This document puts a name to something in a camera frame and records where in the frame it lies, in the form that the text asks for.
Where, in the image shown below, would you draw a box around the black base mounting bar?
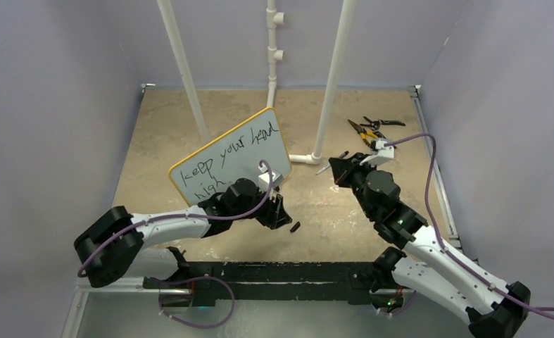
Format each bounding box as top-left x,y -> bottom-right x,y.
143,262 -> 412,311

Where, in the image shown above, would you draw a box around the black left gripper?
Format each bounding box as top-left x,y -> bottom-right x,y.
232,185 -> 291,229

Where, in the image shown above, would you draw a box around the black marker cap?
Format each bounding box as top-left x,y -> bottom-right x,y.
289,222 -> 301,233

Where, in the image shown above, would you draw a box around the yellow handled needle-nose pliers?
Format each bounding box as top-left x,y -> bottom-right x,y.
347,119 -> 385,147

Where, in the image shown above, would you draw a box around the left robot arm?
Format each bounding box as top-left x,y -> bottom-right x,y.
73,178 -> 293,288

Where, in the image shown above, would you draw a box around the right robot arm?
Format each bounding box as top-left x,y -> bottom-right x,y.
329,153 -> 531,337

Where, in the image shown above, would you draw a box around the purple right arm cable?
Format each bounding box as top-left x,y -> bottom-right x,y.
374,133 -> 554,323

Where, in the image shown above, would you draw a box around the white PVC pipe frame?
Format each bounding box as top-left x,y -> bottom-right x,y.
153,1 -> 358,141

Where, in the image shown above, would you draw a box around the yellow framed whiteboard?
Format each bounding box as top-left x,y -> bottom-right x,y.
168,107 -> 292,206

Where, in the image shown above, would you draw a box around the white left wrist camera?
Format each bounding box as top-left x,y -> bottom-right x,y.
257,163 -> 284,197

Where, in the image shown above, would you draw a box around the black whiteboard marker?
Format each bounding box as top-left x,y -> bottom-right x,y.
315,150 -> 350,176

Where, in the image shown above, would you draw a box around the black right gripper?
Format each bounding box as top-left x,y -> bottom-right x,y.
331,152 -> 379,219

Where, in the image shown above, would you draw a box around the aluminium rail right edge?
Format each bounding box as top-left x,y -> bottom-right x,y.
407,85 -> 464,253

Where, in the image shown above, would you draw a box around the black handled wire cutters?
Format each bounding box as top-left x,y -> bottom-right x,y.
361,116 -> 406,131

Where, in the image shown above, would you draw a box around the aluminium front frame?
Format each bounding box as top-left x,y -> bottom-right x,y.
62,278 -> 471,337

